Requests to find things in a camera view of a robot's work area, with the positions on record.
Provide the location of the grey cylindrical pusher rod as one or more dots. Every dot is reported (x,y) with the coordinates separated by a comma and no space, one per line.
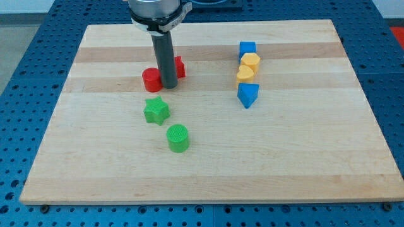
(164,53)

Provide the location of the red star block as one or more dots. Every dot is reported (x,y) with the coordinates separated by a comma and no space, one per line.
(180,67)

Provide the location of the green star block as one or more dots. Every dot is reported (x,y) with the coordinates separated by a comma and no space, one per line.
(156,110)

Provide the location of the red cylinder block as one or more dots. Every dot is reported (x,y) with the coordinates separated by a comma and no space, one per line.
(151,79)

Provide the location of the blue cube block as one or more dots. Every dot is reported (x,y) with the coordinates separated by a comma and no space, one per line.
(246,47)

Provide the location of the yellow heart block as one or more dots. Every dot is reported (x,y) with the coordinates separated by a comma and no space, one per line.
(244,75)

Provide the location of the yellow hexagon block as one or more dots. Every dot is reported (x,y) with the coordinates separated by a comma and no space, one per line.
(251,60)

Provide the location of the green cylinder block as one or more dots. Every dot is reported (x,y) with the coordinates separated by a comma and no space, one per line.
(177,138)

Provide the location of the blue triangle block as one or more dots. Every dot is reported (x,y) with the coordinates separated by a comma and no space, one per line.
(247,93)

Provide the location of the wooden board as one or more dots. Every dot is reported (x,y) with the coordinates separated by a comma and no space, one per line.
(310,136)

